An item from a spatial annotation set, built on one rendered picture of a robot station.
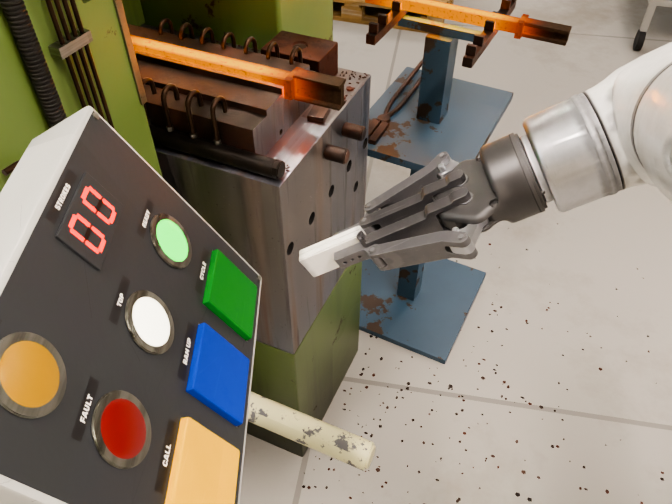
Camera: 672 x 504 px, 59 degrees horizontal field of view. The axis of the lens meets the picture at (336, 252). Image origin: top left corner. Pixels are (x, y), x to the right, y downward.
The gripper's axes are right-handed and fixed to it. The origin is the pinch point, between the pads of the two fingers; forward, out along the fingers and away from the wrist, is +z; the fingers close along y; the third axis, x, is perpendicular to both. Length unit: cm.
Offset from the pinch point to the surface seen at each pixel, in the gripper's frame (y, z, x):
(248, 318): -1.6, 12.5, -2.6
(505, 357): 60, 9, -119
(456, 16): 83, -17, -25
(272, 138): 40.4, 15.7, -7.5
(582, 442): 33, -4, -126
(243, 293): 1.0, 12.5, -1.3
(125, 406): -18.3, 12.9, 10.0
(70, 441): -22.5, 13.3, 13.4
